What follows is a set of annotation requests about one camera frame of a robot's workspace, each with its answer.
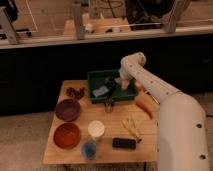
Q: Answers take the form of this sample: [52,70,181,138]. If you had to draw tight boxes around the metal fork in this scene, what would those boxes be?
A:
[150,95,160,105]

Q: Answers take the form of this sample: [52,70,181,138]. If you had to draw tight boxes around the white cup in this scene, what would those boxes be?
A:
[88,120,105,141]

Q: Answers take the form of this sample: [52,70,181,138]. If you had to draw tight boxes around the black machine base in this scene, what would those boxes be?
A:
[125,0,175,31]

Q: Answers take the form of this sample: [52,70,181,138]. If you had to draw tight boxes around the grey towel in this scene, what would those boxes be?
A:
[114,77,121,84]

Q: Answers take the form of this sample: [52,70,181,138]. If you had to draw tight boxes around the dark grape bunch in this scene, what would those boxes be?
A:
[66,87,85,99]

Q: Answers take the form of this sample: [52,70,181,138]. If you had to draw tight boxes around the green plastic bin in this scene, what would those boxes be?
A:
[87,69,137,104]

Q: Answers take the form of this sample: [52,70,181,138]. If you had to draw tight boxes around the metal frame leg left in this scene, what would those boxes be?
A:
[0,7,19,45]

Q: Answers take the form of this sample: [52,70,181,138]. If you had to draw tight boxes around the blue cup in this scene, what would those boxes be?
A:
[81,141,96,160]

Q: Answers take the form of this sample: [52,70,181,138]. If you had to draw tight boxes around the orange carrot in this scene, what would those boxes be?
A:
[136,101,153,119]

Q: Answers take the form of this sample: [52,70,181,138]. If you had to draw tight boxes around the wooden folding table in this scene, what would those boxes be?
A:
[42,78,168,171]

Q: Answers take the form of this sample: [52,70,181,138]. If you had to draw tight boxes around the grey sponge block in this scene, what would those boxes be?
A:
[92,86,109,97]

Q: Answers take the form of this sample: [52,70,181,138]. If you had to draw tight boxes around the purple bowl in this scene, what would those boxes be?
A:
[55,99,81,122]

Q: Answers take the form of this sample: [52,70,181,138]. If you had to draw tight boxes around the yellow-orange fruit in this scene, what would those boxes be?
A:
[135,81,144,92]

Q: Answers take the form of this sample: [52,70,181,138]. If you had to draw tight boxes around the metal frame leg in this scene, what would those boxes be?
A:
[72,3,85,40]
[0,7,19,45]
[164,0,190,34]

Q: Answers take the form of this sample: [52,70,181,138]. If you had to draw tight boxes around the black rectangular case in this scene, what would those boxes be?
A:
[112,138,136,149]

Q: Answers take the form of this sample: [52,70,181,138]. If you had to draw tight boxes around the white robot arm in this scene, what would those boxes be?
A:
[119,52,210,171]

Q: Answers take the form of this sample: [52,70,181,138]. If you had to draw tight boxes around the orange-red bowl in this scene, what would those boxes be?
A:
[53,123,81,149]

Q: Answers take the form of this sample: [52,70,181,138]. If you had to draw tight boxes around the metal frame leg right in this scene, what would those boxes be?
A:
[164,0,190,34]

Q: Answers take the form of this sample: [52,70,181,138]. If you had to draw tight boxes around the metal frame leg middle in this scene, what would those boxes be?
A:
[72,3,85,40]

